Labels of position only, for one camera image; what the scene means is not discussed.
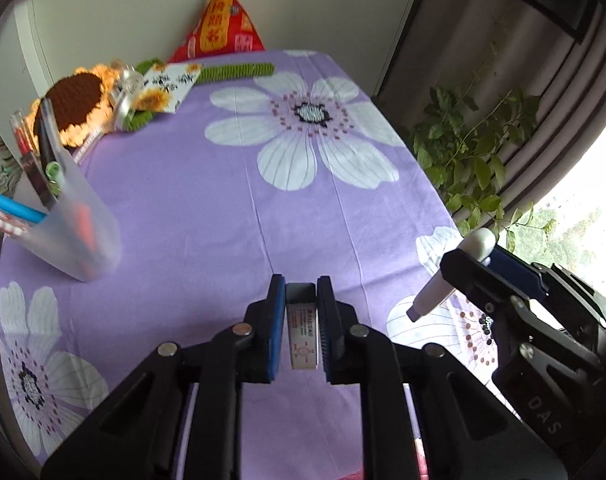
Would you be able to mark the purple floral tablecloth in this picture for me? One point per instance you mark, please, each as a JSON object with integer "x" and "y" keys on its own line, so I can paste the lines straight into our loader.
{"x": 208, "y": 200}

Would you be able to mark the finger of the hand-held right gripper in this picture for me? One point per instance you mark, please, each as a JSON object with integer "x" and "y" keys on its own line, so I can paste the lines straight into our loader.
{"x": 518, "y": 272}
{"x": 473, "y": 280}

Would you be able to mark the red pyramid pillow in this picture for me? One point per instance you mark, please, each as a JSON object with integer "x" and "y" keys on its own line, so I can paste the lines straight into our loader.
{"x": 223, "y": 25}

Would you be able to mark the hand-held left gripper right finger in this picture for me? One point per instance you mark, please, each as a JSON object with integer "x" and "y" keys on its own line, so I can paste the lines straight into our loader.
{"x": 325, "y": 330}

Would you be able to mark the green leafy plant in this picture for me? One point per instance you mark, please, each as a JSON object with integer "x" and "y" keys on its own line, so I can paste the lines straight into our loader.
{"x": 463, "y": 160}

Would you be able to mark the green and white pen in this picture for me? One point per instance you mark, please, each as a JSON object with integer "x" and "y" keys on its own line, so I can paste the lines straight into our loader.
{"x": 53, "y": 170}

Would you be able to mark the grey curtain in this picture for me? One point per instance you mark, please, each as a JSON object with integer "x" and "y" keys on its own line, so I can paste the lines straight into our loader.
{"x": 533, "y": 70}

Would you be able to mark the white eraser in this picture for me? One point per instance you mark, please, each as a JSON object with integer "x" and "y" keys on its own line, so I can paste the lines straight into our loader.
{"x": 302, "y": 335}

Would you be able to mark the red pen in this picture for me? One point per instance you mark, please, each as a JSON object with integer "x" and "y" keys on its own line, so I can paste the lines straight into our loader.
{"x": 22, "y": 137}

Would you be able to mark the crochet sunflower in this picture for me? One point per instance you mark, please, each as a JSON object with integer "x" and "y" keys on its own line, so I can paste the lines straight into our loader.
{"x": 78, "y": 97}

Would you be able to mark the white sunflower print card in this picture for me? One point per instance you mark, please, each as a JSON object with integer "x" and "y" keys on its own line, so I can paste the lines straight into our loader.
{"x": 170, "y": 82}

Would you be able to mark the orange marker cap piece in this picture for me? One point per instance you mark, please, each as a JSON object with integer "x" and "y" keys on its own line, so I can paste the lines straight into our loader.
{"x": 85, "y": 225}

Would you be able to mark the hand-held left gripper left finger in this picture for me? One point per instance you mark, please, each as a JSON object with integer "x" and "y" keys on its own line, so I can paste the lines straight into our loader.
{"x": 279, "y": 330}

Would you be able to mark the blue pen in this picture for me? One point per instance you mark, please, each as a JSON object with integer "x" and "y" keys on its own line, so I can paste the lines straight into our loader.
{"x": 8, "y": 202}

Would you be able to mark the translucent plastic cup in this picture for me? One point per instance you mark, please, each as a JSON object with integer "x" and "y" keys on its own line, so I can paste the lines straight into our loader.
{"x": 83, "y": 245}

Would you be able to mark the white ribbon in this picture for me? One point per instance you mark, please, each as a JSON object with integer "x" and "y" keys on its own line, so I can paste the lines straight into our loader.
{"x": 125, "y": 95}

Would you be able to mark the green crochet stem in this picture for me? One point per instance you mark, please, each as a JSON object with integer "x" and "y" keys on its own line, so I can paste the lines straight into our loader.
{"x": 238, "y": 70}

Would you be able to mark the white correction tape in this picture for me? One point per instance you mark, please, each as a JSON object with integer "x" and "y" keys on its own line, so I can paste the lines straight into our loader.
{"x": 430, "y": 300}

